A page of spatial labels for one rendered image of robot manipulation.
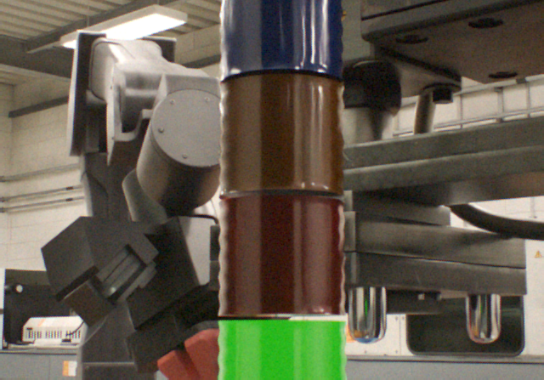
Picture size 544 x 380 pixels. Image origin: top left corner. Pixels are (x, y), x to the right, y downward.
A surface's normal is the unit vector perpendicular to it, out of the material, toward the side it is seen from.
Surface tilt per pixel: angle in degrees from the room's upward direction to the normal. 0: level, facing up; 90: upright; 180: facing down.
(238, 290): 76
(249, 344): 104
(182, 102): 70
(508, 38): 180
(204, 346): 110
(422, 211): 90
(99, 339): 84
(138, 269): 66
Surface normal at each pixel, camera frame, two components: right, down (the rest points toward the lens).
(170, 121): 0.26, -0.48
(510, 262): 0.76, -0.10
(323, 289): 0.60, -0.36
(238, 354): -0.68, -0.35
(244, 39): -0.58, 0.12
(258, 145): -0.36, -0.38
